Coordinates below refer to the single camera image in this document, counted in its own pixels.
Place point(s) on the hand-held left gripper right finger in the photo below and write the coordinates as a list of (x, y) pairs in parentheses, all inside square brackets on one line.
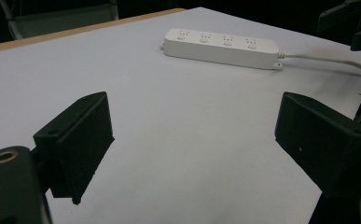
[(321, 146)]

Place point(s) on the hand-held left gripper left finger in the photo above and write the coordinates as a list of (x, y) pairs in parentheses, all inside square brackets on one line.
[(78, 146)]

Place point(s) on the white power strip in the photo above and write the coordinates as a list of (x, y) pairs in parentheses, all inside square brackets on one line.
[(221, 49)]

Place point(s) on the grey metal chair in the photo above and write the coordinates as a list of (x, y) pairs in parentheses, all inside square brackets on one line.
[(66, 20)]

